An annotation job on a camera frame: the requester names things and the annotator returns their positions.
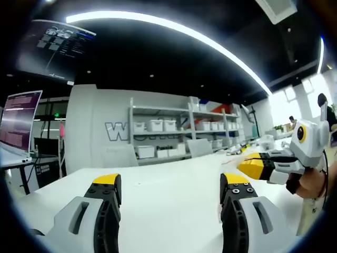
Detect short ceiling light strip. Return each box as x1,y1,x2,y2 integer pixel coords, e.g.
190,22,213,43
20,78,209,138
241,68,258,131
317,36,324,74

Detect dark equipment cabinet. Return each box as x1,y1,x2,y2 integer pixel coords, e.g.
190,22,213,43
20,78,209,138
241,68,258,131
34,137,66,187

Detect rows of white storage boxes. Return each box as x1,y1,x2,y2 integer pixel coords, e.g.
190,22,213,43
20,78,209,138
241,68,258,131
133,96,243,159

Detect person's beige clothing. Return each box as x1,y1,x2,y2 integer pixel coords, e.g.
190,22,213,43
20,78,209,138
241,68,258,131
297,197,330,235

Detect ceiling-hung dark screen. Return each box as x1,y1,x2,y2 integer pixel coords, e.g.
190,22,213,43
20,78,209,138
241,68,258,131
15,20,97,81

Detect grey metal shelf unit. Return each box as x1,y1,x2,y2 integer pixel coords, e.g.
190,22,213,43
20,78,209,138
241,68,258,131
128,96,247,166

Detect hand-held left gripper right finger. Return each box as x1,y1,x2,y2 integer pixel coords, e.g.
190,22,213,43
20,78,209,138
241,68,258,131
220,172,298,253

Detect white standing desk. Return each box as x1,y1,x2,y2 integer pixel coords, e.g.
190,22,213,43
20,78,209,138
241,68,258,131
0,147,63,196

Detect person's right hand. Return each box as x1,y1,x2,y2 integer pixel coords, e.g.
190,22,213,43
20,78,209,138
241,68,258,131
296,155,330,200

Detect long ceiling light strip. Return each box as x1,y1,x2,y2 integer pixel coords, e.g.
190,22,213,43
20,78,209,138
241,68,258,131
65,11,273,95

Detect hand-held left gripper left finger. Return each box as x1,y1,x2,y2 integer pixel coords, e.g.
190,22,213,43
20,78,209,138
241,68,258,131
47,173,123,253

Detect white chair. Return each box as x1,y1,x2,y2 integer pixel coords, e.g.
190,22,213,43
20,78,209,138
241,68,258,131
186,138,213,158
101,144,139,168

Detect curved computer monitor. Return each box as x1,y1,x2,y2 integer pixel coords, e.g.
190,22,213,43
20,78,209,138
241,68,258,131
0,90,43,156

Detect white ceiling vent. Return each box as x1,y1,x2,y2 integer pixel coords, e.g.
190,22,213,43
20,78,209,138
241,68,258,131
254,0,298,25

